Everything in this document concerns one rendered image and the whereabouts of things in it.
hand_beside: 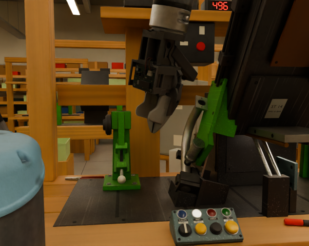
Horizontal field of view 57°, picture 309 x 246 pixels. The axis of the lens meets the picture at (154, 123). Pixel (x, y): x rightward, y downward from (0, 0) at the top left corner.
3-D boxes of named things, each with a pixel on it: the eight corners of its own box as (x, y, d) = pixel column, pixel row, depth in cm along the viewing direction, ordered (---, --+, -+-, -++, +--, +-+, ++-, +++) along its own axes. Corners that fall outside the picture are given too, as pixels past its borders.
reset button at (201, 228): (206, 234, 62) (207, 231, 61) (196, 235, 61) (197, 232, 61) (204, 224, 63) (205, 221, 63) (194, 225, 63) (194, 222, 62)
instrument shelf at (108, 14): (334, 25, 111) (335, 14, 110) (100, 17, 101) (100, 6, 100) (295, 38, 135) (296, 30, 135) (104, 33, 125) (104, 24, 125)
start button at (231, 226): (239, 234, 62) (241, 231, 61) (226, 234, 62) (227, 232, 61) (235, 221, 64) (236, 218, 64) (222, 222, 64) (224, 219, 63)
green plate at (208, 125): (231, 155, 83) (250, 85, 82) (204, 148, 82) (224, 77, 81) (218, 148, 95) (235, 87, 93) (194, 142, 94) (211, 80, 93)
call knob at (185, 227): (191, 235, 61) (192, 233, 60) (180, 236, 61) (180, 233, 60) (189, 224, 63) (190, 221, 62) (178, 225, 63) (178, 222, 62)
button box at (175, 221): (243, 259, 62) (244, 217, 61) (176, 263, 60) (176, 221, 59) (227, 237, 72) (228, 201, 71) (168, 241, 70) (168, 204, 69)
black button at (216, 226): (222, 234, 62) (223, 231, 61) (211, 234, 62) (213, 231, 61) (219, 223, 64) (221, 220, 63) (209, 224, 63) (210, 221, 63)
